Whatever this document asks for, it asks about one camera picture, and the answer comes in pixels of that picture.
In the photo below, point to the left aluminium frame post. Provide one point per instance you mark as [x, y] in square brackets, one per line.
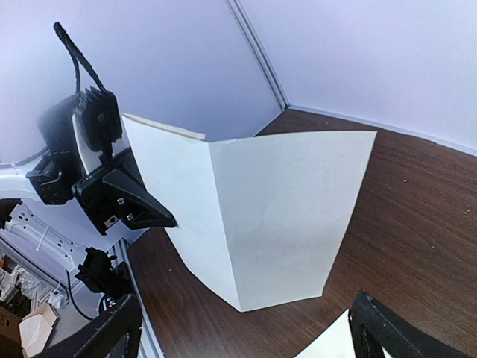
[258, 50]

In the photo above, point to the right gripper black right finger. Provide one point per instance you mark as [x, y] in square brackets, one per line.
[377, 330]

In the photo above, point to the cream paper envelope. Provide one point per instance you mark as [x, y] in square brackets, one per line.
[335, 341]

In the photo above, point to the cardboard box outside cell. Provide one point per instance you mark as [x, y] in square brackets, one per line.
[35, 329]

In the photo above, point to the white letter paper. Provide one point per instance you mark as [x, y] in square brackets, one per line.
[259, 220]

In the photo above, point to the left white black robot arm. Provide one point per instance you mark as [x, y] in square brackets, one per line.
[79, 164]

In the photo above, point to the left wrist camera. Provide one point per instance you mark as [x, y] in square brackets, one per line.
[97, 125]

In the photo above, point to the front aluminium rail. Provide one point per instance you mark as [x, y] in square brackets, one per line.
[149, 346]

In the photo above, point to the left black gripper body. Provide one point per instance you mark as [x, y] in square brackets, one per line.
[93, 198]

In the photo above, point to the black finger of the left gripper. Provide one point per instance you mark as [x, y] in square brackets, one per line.
[133, 204]

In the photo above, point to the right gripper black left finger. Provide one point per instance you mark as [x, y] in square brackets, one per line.
[113, 333]

